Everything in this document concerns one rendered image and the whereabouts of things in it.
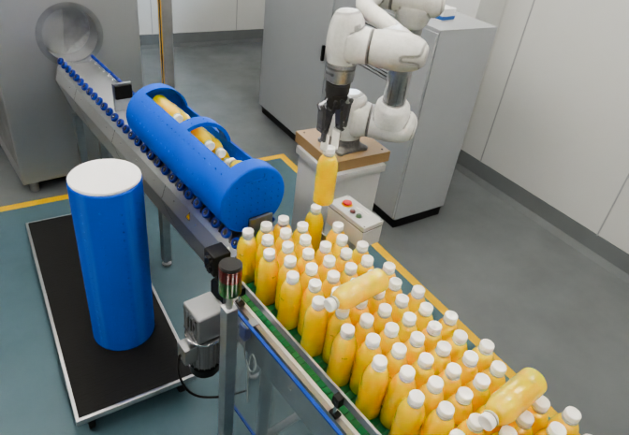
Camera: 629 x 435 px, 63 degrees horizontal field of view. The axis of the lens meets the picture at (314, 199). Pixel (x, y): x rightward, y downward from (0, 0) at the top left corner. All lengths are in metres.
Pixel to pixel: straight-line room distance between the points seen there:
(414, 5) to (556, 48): 2.35
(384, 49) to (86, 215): 1.31
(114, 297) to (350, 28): 1.55
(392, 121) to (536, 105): 2.20
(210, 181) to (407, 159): 1.87
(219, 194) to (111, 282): 0.73
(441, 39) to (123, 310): 2.27
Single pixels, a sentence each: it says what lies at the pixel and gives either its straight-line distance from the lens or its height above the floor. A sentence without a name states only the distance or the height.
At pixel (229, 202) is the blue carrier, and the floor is 1.12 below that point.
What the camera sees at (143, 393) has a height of 0.15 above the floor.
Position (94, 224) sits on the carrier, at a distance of 2.18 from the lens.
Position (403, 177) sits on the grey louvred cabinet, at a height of 0.44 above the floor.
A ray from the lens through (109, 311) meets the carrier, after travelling 2.49.
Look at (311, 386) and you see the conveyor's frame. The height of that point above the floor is 0.90.
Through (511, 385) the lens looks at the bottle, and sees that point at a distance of 1.38.
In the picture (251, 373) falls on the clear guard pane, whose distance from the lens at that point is 1.78.
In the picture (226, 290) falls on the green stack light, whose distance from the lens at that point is 1.40.
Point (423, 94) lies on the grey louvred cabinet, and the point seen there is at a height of 1.05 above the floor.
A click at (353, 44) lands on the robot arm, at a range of 1.50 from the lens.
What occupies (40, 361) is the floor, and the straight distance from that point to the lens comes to 2.93.
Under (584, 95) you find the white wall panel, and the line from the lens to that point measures 4.13.
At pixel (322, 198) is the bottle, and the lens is 1.74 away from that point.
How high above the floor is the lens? 2.16
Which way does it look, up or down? 33 degrees down
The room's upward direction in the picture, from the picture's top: 8 degrees clockwise
